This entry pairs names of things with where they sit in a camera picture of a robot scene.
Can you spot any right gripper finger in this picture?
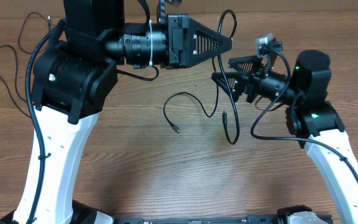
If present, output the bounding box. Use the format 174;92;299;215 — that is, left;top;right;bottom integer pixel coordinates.
211;72;249;102
228;55;264;74

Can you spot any black micro USB cable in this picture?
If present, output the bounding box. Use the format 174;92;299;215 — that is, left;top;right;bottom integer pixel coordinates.
162;9;241;146

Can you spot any black USB-A cable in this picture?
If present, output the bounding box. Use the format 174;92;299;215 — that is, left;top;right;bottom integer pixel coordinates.
0;45;32;119

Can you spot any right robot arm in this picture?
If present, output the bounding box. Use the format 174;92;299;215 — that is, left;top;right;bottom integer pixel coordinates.
211;40;358;223

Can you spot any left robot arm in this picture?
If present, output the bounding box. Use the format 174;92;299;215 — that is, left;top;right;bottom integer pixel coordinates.
1;0;232;223

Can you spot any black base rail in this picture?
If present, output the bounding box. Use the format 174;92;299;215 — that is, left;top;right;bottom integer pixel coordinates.
113;215;282;224

